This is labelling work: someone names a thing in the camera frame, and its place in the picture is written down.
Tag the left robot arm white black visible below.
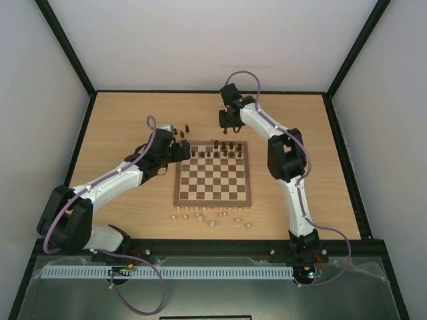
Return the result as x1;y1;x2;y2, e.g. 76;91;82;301
37;127;191;255

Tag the left controller board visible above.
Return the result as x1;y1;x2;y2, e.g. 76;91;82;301
107;264;138;277

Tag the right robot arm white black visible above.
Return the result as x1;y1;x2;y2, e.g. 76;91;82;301
219;83;319;261

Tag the white slotted cable duct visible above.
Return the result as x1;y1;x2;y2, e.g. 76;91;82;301
41;265;294;280

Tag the wooden chess board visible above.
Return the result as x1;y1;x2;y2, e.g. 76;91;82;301
173;140;252;208

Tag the black frame rail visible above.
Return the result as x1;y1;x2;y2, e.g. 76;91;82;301
33;238;388;264

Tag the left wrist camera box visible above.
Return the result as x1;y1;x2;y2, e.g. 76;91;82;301
159;124;174;133

